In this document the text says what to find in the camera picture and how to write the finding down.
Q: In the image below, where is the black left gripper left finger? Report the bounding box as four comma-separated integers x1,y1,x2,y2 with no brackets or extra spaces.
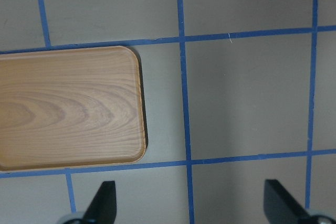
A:
80,181,117,224

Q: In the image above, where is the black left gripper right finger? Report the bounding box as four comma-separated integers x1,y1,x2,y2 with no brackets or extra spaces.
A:
263,179,310,224

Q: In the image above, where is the wooden tray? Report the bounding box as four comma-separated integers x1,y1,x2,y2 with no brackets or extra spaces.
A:
1,46,148,172

